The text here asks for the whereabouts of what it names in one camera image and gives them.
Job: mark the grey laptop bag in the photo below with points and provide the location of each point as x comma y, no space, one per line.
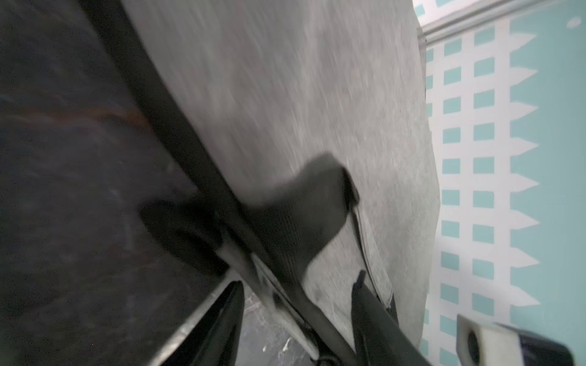
303,125

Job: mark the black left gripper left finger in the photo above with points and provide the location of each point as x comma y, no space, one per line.
214,340

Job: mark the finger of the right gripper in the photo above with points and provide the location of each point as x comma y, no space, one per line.
481,343

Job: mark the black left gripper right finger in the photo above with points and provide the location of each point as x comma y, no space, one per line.
377,337

